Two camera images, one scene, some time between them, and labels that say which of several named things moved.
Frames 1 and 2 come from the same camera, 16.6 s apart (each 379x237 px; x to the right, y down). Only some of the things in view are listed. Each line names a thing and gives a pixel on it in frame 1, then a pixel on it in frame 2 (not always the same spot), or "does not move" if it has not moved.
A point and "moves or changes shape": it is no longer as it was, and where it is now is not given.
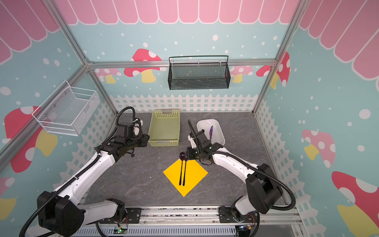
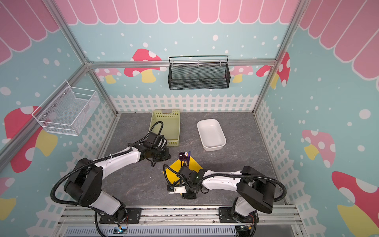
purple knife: [210, 133] moves or changes shape
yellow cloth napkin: [194, 173] does not move
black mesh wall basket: [199, 72] does not move
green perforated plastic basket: [165, 128] does not move
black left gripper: [144, 140] → [166, 155]
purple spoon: [181, 156] does not move
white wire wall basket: [65, 110] does not move
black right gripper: [196, 139] → [185, 171]
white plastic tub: [217, 136] does not move
